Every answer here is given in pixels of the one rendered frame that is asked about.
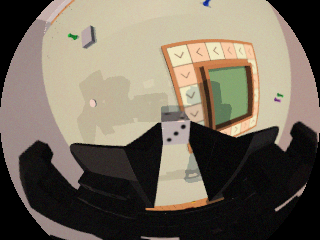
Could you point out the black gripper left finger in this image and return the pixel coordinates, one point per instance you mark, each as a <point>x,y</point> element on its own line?
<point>138,162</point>

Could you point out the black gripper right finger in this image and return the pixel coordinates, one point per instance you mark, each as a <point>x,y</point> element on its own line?
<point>220,157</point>

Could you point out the grey die with black pips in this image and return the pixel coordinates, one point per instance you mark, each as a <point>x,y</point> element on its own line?
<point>175,127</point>

